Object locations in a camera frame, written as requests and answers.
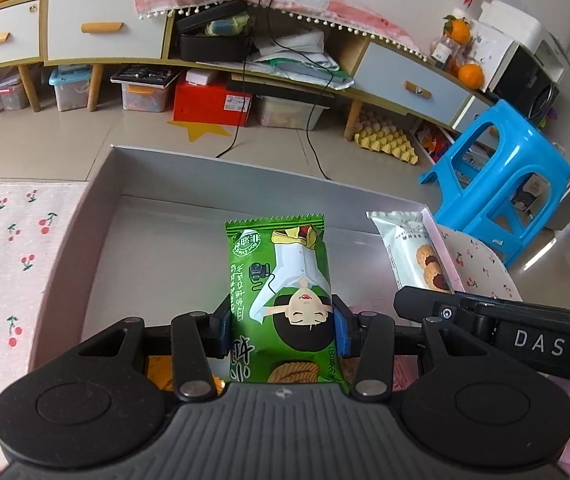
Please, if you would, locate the stack of papers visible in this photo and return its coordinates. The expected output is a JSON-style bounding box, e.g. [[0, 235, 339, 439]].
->
[[249, 28, 355, 91]]

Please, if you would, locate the black power cable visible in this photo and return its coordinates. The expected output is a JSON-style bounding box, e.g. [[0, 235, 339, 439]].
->
[[214, 0, 336, 181]]

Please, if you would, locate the orange white snack pack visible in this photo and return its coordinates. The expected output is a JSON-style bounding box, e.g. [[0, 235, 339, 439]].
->
[[146, 356, 230, 396]]

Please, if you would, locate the upper orange fruit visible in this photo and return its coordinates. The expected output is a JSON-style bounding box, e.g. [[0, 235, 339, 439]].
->
[[444, 14, 471, 46]]

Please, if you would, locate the pink cardboard box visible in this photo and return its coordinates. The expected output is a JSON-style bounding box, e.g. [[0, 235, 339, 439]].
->
[[28, 143, 466, 376]]

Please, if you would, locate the blue lid storage bin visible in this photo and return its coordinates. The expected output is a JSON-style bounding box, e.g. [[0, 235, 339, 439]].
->
[[48, 64, 92, 112]]

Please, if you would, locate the lower orange fruit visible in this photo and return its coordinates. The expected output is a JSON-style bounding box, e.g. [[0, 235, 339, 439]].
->
[[458, 63, 485, 91]]

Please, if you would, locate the red shoe box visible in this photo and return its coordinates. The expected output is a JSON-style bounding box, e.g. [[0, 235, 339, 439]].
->
[[172, 75, 251, 127]]

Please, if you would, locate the wooden TV cabinet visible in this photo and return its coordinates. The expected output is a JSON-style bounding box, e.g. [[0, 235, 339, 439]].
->
[[0, 0, 488, 136]]

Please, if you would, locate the blue plastic stool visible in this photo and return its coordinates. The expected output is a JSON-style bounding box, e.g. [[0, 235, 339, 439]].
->
[[419, 100, 570, 266]]

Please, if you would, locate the yellow egg tray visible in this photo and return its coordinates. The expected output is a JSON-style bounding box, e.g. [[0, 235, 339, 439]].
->
[[352, 113, 419, 166]]

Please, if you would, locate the pink wafer pack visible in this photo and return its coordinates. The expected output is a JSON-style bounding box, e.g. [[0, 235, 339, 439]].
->
[[340, 311, 419, 391]]

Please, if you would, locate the clear storage bin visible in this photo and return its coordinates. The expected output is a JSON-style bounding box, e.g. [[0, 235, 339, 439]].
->
[[110, 64, 180, 113]]

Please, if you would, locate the orange fruit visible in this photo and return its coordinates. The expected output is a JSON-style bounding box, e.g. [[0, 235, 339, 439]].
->
[[458, 63, 485, 91], [444, 14, 471, 46]]

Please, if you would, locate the green cartoon snack pack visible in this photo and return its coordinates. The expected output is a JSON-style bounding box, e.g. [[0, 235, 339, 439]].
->
[[225, 214, 346, 387]]

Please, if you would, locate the black microwave oven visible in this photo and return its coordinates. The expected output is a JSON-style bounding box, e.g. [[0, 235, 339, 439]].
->
[[486, 42, 560, 127]]

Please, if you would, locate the black open case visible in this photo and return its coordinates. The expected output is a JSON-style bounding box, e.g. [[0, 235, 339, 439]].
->
[[169, 0, 253, 63]]

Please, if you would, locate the cherry print tablecloth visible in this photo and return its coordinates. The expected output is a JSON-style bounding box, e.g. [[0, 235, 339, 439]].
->
[[0, 179, 524, 474]]

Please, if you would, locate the white jam cookie pack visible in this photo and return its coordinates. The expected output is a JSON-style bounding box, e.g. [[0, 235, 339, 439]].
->
[[366, 211, 452, 294]]

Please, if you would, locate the yellow star floor sticker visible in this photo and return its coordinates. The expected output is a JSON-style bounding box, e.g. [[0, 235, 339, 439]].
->
[[169, 120, 231, 143]]

